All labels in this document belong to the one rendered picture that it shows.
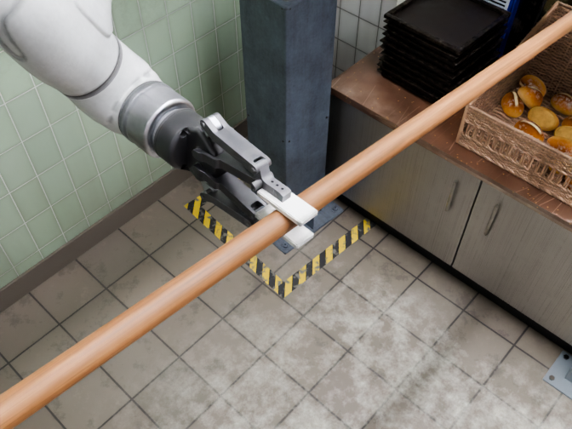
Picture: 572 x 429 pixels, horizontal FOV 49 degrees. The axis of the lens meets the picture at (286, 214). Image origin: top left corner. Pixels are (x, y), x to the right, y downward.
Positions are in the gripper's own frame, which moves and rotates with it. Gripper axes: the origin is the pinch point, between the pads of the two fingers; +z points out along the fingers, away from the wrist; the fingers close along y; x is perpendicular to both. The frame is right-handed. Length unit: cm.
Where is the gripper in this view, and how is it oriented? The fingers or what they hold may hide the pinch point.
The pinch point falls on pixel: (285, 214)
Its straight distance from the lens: 73.4
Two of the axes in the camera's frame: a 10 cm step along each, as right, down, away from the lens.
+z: 7.3, 5.4, -4.3
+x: -6.8, 4.7, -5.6
